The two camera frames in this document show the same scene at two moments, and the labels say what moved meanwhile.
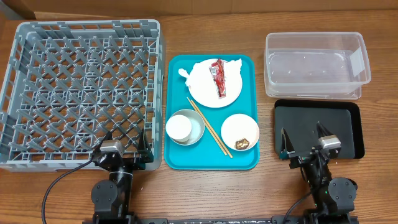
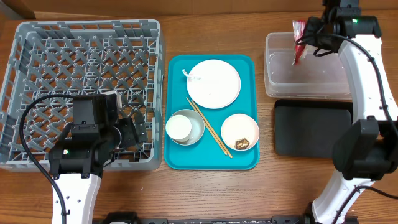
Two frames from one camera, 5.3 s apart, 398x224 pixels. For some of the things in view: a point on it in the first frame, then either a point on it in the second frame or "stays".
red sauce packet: x=217 y=71 -> x=299 y=49
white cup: x=179 y=128 stays
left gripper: x=129 y=160 -> x=137 y=130
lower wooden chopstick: x=207 y=126 stays
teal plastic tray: x=211 y=112 stays
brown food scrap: x=242 y=144 stays
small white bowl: x=238 y=127 stays
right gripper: x=285 y=147 -> x=310 y=23
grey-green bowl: x=197 y=124 stays
